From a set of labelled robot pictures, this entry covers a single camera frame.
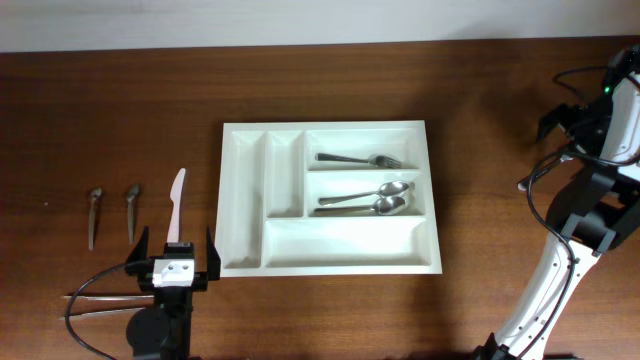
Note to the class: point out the white plastic cutlery tray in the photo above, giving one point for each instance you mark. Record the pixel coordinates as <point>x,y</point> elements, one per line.
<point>270,183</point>

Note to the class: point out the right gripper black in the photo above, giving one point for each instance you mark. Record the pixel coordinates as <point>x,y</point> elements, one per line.
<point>565,113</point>

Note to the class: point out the metal spoon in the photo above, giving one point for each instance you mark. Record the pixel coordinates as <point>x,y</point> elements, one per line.
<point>383,207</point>
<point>388,189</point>

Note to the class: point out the metal spoon bottom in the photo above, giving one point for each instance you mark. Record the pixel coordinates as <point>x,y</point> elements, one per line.
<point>383,207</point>

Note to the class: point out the metal fork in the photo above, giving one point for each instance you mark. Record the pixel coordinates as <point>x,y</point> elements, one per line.
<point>542,171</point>
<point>381,161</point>

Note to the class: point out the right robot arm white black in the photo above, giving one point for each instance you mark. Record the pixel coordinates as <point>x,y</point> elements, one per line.
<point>592,215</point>

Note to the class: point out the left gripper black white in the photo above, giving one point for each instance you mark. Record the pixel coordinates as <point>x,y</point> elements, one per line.
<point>136,266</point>

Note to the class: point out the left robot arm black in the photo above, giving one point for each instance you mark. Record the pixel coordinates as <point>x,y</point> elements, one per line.
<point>163,330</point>

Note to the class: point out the small metal teaspoon left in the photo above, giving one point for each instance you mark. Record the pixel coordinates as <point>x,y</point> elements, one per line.
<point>94,198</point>

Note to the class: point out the small metal teaspoon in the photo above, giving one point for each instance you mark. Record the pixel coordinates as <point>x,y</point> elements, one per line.
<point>131,196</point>
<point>94,198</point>

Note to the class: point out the small metal teaspoon right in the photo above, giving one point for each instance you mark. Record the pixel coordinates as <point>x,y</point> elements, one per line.
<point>131,196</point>

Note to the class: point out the metal fork top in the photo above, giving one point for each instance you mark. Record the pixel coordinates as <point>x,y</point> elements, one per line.
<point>542,171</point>

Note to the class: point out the pink plastic knife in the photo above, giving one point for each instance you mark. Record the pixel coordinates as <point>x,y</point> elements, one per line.
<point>173,234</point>

